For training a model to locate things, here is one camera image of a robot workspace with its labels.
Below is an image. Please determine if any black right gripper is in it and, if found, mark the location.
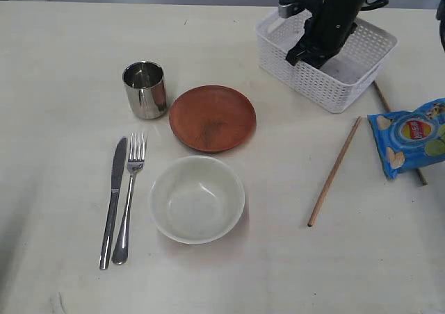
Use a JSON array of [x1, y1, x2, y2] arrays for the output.
[[286, 0, 366, 68]]

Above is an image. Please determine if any brown wooden chopstick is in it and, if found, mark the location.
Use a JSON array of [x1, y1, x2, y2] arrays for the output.
[[307, 116, 362, 227], [372, 81, 428, 186]]

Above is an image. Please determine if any blue chips bag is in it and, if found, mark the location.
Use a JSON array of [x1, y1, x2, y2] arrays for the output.
[[367, 98, 444, 179]]

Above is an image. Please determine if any grey ceramic bowl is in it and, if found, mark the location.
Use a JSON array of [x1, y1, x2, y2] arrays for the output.
[[149, 156, 245, 245]]

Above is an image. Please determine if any brown round plate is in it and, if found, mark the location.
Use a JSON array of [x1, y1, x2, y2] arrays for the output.
[[169, 85, 257, 153]]

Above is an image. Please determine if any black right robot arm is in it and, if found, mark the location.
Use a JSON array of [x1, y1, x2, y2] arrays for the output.
[[278, 0, 444, 68]]

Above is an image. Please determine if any stainless steel fork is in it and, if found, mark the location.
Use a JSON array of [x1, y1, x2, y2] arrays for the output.
[[111, 133, 147, 265]]

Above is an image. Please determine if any white perforated plastic basket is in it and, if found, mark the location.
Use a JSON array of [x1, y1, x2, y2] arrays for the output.
[[255, 10, 398, 114]]

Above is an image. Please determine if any stainless steel knife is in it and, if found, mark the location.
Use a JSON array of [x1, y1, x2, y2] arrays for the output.
[[99, 137, 127, 270]]

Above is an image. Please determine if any stainless steel cup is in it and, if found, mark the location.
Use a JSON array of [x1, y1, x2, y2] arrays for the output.
[[122, 61, 168, 119]]

